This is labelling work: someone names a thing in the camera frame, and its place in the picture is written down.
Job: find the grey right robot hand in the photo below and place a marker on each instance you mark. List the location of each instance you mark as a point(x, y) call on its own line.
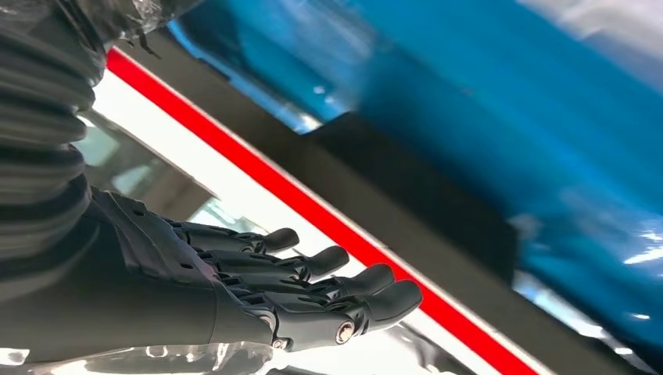
point(129, 300)

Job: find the blue metal shelf rack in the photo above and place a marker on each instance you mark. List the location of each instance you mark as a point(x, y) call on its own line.
point(466, 77)

